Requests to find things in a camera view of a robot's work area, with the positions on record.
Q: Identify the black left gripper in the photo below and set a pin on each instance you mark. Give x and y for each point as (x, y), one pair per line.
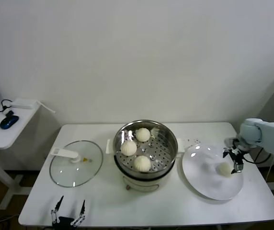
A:
(64, 222)

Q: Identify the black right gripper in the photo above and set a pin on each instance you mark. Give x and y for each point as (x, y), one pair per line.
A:
(237, 154)

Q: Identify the white steamed baozi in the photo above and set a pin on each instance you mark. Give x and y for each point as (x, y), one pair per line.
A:
(224, 169)
(128, 148)
(143, 134)
(142, 163)

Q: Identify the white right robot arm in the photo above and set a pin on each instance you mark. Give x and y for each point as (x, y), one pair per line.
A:
(271, 136)

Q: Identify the stainless steel steamer basket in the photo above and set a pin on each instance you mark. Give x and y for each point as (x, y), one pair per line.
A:
(162, 148)

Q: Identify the white round plate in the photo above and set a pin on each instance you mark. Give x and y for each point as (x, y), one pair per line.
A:
(204, 177)

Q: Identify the white electric cooker base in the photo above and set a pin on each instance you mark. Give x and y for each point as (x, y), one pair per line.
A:
(143, 185)

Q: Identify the blue computer mouse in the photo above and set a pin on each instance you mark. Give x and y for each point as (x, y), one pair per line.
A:
(9, 122)

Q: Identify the small black usb dongle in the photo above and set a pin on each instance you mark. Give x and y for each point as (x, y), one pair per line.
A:
(10, 113)

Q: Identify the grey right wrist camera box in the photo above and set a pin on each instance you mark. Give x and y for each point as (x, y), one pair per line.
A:
(229, 141)

